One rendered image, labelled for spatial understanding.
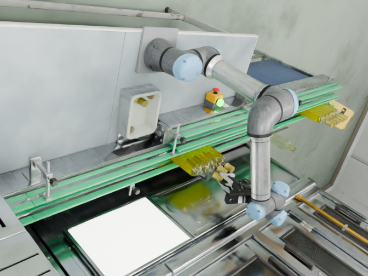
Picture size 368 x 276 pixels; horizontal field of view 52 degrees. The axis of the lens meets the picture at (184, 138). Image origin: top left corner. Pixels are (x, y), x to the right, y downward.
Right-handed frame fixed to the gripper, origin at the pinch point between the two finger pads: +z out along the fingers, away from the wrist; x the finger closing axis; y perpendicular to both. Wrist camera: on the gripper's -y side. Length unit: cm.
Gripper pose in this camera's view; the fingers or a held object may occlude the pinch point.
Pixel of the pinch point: (219, 178)
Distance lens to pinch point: 184.0
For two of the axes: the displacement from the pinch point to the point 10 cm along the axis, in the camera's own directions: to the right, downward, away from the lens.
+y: 7.1, -2.2, 6.7
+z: -6.7, -4.7, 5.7
